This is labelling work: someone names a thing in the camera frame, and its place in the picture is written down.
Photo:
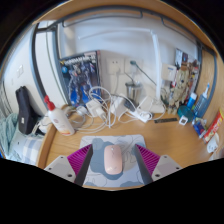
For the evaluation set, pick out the teal and white bedding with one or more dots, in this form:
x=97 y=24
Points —
x=16 y=143

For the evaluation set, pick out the black bag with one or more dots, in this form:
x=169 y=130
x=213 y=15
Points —
x=26 y=111

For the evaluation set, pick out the white charger block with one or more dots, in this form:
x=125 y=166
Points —
x=94 y=108

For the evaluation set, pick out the black ruler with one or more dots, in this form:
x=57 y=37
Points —
x=166 y=120

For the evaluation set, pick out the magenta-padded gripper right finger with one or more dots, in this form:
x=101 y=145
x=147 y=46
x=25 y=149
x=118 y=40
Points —
x=166 y=165

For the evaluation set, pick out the white power strip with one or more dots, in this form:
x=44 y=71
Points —
x=141 y=116

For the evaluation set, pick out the blue tissue pack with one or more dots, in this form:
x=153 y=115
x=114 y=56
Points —
x=199 y=127

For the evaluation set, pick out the colourful poster board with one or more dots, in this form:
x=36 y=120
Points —
x=192 y=66

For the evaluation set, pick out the small white desk clock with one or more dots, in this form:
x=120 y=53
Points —
x=183 y=120

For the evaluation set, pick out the pink computer mouse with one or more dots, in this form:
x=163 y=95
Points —
x=113 y=160

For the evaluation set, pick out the wooden robot figure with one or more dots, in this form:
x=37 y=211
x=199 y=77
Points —
x=179 y=90

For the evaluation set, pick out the small blue white-capped bottle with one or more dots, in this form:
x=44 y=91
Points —
x=192 y=100

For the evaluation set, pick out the blue robot model kit box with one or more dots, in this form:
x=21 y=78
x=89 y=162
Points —
x=80 y=78

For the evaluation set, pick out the red chip can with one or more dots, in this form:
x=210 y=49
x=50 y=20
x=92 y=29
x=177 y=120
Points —
x=214 y=126

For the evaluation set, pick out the white wall box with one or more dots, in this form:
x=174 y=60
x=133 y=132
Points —
x=169 y=72

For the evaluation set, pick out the grey drinking cup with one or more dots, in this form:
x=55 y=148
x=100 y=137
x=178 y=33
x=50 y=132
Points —
x=133 y=91

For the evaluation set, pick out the white power adapter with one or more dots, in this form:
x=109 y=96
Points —
x=118 y=106

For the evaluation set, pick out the teal round tin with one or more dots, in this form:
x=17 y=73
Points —
x=185 y=112

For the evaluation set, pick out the grey cloud-print mouse pad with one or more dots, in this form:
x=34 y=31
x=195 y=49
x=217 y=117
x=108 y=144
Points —
x=98 y=146

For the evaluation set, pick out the white red-capped pump bottle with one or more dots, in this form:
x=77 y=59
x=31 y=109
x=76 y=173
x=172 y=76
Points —
x=61 y=121

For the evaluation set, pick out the blue spray bottle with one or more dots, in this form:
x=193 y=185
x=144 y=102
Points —
x=202 y=103

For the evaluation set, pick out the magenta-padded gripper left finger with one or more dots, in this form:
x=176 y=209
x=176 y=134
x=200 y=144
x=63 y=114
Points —
x=60 y=165

